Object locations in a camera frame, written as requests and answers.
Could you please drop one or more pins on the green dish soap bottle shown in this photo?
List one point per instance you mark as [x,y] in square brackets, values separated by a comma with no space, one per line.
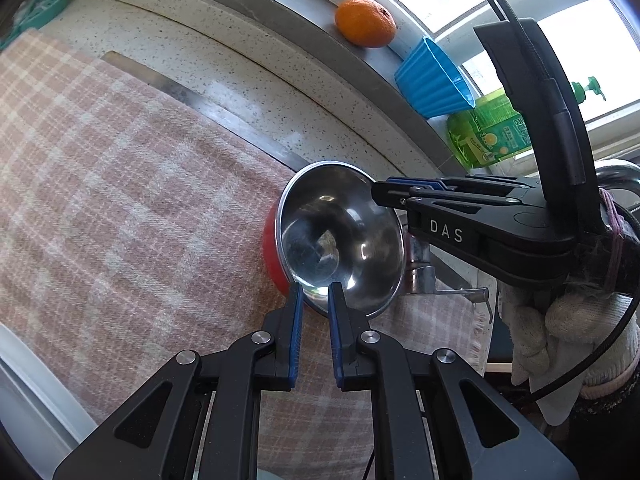
[490,132]

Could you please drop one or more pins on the pink plaid table cloth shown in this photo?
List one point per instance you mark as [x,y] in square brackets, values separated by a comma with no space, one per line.
[131,227]

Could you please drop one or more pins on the red steel bowl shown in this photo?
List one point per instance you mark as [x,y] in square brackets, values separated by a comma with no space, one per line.
[325,228]

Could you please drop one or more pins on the window frame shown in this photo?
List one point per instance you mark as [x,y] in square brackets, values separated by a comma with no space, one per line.
[590,37]

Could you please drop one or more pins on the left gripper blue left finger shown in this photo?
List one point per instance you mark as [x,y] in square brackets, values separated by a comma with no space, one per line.
[289,337]

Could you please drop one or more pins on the right gloved hand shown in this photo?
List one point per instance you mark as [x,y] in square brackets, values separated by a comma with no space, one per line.
[548,344]

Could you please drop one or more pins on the chrome kitchen faucet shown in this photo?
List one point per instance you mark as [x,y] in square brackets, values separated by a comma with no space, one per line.
[450,279]

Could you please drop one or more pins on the white plate pink flowers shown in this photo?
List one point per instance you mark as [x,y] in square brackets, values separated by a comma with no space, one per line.
[43,419]

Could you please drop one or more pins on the orange fruit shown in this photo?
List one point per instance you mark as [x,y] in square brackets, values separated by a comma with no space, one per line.
[365,23]

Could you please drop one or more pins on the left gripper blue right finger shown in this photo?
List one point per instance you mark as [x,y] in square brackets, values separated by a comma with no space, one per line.
[351,367]

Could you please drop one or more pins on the blue fluted plastic cup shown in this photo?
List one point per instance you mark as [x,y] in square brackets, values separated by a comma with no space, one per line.
[431,83]

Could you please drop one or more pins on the teal round power strip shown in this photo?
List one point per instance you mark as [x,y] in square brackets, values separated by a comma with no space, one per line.
[32,14]

